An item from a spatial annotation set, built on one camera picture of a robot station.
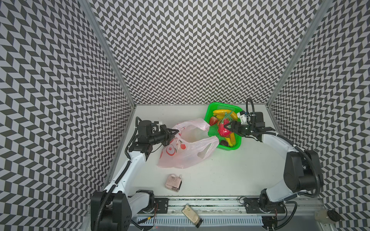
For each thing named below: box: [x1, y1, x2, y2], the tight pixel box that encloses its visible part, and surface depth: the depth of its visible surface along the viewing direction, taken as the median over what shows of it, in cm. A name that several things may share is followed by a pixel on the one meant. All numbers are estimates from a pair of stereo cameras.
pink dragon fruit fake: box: [218, 111, 233, 138], surface depth 87 cm
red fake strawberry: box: [209, 115, 219, 127], surface depth 106 cm
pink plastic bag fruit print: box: [158, 118, 220, 169], surface depth 75 cm
